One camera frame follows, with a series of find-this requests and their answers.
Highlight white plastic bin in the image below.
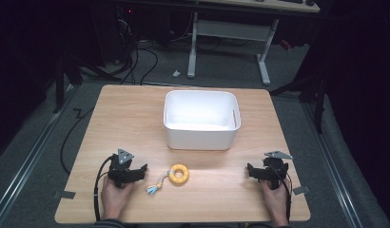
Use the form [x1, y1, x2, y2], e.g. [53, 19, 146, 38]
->
[163, 89, 243, 152]

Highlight left hand-held gripper cable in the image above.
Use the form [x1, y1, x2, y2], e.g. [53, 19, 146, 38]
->
[93, 155, 117, 222]

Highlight person's right hand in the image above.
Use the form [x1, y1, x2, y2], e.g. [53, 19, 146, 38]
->
[260, 178, 292, 228]

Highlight black metal stand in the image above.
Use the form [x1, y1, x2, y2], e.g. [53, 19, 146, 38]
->
[268, 72, 329, 135]
[51, 55, 121, 115]

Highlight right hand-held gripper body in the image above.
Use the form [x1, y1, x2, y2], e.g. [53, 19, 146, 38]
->
[262, 150, 294, 191]

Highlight person's left hand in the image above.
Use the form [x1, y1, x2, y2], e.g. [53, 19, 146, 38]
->
[100, 175, 136, 220]

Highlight white-framed desk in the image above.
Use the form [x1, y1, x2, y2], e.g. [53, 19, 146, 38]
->
[186, 0, 322, 86]

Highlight bundle of black cables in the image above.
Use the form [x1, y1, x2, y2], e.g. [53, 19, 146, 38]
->
[115, 12, 160, 86]

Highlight metal floor rail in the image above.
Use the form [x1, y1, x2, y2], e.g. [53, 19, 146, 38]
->
[300, 100, 365, 228]
[0, 85, 77, 219]

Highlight yellow ring rope toy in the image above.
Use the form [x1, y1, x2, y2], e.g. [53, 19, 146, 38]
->
[146, 162, 190, 196]

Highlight black floor cable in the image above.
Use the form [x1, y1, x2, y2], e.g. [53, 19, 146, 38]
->
[59, 106, 96, 176]

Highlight grey tape piece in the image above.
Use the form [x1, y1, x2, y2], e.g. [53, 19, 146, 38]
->
[52, 190, 77, 200]
[292, 185, 311, 196]

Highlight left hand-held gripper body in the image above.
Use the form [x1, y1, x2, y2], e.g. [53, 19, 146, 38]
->
[107, 148, 136, 190]

